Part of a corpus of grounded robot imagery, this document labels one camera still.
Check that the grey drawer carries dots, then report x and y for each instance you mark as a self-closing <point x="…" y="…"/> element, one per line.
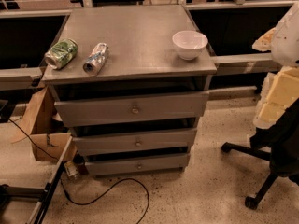
<point x="115" y="110"/>
<point x="137" y="165"/>
<point x="127" y="142"/>

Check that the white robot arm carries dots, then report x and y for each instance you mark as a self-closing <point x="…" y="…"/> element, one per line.
<point x="281" y="90"/>

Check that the grey wooden drawer cabinet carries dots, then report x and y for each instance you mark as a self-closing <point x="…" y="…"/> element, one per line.
<point x="141" y="61"/>

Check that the grey bottom drawer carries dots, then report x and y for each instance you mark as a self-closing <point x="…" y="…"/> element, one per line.
<point x="137" y="165"/>

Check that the grey top drawer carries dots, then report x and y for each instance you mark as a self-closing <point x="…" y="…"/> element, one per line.
<point x="115" y="110"/>

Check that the white ceramic bowl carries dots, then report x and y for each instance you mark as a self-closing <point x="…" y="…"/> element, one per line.
<point x="189" y="44"/>

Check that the green crushed soda can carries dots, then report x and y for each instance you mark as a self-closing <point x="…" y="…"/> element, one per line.
<point x="61" y="54"/>

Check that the small bottle on floor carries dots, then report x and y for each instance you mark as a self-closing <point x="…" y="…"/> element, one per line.
<point x="71" y="170"/>

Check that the brown cardboard box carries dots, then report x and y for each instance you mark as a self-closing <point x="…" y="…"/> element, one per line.
<point x="47" y="141"/>

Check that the black office chair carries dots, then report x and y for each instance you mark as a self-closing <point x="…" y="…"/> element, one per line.
<point x="279" y="145"/>

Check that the grey metal frame rail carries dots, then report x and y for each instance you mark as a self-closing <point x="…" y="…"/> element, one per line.
<point x="41" y="196"/>

